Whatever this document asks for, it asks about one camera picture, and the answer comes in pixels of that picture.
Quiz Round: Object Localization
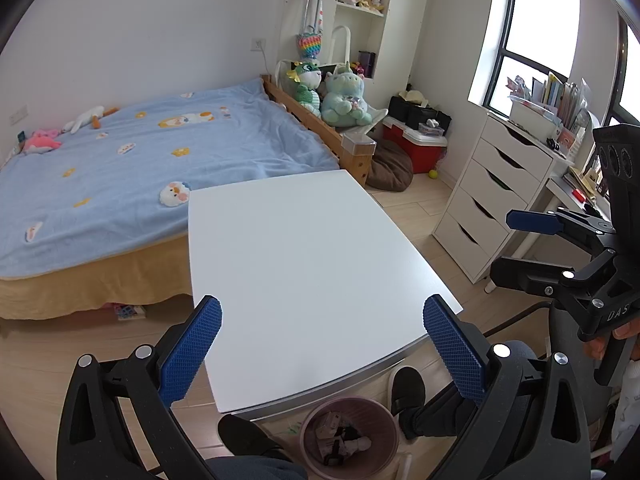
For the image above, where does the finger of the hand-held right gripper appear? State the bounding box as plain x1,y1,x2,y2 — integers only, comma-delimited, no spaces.
490,254,622,312
506,208,616,257

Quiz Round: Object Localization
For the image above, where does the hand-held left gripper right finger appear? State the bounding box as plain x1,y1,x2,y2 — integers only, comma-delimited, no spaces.
422,294,591,480

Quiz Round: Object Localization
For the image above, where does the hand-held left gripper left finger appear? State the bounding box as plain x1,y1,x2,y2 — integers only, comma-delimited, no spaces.
56,295,223,480

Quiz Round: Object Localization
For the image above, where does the pink trash bin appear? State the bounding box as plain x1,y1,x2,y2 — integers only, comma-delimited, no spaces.
299,396,400,479

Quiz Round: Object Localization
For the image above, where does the white cardboard box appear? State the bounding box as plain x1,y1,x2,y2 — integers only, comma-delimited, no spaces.
314,411,346,441

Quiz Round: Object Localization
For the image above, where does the person's right hand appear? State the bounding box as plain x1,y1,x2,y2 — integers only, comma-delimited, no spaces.
584,316,640,361

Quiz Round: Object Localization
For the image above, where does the white desk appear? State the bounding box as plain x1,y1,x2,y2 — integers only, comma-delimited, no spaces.
545,172,613,221

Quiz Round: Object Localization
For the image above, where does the white drawer unit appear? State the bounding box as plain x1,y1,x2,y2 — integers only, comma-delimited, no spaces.
432,111,556,283

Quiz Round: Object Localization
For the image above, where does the black shoe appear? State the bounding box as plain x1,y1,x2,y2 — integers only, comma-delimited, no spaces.
218,414,293,463
389,366,427,441

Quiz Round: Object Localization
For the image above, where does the stack of books and papers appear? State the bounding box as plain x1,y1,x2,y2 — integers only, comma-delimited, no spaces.
506,71,593,133

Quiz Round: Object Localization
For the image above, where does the red cooler box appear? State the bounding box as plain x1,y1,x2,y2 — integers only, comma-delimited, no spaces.
382,116,448,175

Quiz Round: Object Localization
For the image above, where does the bed with beige skirt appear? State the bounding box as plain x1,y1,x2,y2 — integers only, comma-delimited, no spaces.
0,232,193,321

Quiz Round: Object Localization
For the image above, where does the person's left leg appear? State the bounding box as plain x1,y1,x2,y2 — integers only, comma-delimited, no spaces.
205,455,308,480

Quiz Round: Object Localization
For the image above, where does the brown bean bag cushion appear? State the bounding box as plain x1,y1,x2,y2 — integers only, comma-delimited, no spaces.
366,139,415,192

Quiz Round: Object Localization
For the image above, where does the black bag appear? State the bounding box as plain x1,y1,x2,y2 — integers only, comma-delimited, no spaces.
389,95,452,133

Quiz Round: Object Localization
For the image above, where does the white printed shirt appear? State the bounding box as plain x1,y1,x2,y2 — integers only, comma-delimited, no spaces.
611,360,640,461

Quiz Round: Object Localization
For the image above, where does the clear plastic box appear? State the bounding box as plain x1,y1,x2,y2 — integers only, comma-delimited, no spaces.
340,132,376,157

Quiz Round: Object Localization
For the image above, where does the bed with blue blanket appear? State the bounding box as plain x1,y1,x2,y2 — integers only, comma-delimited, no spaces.
0,80,341,281

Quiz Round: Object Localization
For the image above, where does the window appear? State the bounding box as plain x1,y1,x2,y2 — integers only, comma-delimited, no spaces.
470,0,640,126

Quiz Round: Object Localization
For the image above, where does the teal unicorn plush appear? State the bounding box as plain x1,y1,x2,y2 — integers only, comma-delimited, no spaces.
320,61,373,128

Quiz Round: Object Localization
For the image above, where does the white goose plush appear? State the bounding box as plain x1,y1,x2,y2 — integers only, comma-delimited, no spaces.
62,105,120,135

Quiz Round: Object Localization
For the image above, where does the pink plush toy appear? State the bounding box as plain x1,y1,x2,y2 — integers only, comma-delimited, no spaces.
22,129,63,156

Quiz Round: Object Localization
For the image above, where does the green dragon plush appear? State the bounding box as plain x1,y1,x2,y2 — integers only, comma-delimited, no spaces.
286,61,323,116

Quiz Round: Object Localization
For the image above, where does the white arched tube stand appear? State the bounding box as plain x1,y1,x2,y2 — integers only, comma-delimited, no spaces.
330,26,351,66

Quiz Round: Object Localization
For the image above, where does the rainbow pop bag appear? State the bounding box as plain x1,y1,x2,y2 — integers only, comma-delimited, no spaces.
296,32,323,60

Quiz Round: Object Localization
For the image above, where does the wooden bed frame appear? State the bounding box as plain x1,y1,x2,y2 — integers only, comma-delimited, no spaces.
261,75,376,188

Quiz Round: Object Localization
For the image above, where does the white wall shelf unit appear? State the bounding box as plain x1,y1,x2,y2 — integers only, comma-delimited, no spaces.
280,0,441,91

